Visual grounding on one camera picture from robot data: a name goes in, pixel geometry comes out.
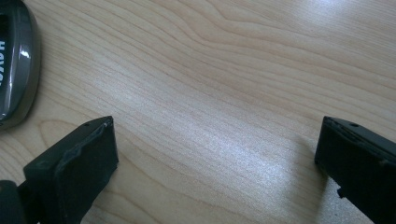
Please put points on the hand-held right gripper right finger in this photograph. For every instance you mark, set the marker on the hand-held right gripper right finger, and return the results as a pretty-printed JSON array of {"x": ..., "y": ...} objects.
[{"x": 361, "y": 161}]

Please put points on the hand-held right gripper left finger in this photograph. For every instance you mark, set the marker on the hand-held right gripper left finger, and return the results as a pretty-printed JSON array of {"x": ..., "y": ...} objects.
[{"x": 77, "y": 168}]

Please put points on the glossy grey oval device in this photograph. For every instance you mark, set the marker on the glossy grey oval device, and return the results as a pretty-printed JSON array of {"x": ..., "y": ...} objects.
[{"x": 18, "y": 65}]

